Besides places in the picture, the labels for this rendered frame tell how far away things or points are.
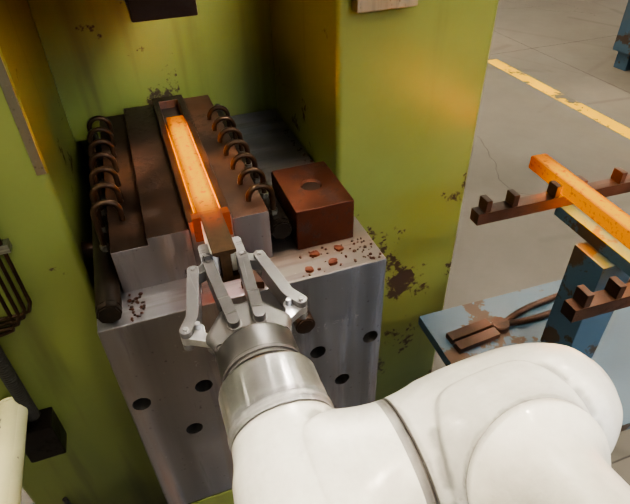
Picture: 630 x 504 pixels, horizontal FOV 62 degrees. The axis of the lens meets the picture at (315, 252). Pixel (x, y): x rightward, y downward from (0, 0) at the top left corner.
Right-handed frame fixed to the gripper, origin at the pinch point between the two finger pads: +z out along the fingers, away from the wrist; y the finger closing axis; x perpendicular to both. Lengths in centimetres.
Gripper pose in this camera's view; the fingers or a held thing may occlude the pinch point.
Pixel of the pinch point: (219, 244)
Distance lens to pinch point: 62.4
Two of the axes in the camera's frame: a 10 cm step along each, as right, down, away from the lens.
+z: -3.4, -6.0, 7.2
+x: -0.1, -7.6, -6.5
